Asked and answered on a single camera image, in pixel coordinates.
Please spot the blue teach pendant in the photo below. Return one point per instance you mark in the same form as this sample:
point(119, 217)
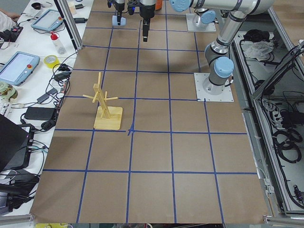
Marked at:
point(49, 21)
point(18, 68)

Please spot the red capped squeeze bottle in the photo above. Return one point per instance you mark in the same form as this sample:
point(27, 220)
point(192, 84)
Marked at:
point(57, 43)

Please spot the aluminium frame post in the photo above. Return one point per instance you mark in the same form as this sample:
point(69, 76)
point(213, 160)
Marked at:
point(65, 13)

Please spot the light blue plastic cup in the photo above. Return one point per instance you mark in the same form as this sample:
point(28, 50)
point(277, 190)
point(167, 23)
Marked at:
point(114, 23)

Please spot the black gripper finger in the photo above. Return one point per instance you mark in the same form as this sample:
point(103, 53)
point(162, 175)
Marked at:
point(118, 17)
point(146, 28)

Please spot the orange cylindrical can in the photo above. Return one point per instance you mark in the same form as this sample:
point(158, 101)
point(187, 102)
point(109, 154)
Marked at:
point(158, 4)

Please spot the yellow tape roll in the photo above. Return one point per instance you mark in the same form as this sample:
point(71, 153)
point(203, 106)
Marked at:
point(51, 61)

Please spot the blue teach pendant near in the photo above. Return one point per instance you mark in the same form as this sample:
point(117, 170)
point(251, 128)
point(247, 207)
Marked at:
point(18, 68)

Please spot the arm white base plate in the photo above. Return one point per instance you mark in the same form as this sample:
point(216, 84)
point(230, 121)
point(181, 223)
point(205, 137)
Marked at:
point(195, 24)
point(208, 92)

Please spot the black laptop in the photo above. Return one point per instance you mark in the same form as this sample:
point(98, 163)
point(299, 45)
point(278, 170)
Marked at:
point(15, 140)

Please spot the white crumpled cloth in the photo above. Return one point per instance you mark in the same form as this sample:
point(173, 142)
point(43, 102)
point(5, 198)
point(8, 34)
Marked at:
point(259, 50)

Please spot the wooden cup rack stand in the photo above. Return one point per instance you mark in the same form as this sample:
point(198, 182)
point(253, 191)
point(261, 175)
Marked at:
point(107, 117)

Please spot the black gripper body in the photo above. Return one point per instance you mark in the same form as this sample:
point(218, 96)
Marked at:
point(119, 9)
point(147, 11)

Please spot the blue teach pendant far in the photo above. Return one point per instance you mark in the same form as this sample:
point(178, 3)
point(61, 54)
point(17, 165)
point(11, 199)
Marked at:
point(49, 21)

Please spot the black power adapter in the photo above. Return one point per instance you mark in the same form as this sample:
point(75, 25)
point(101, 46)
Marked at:
point(39, 113)

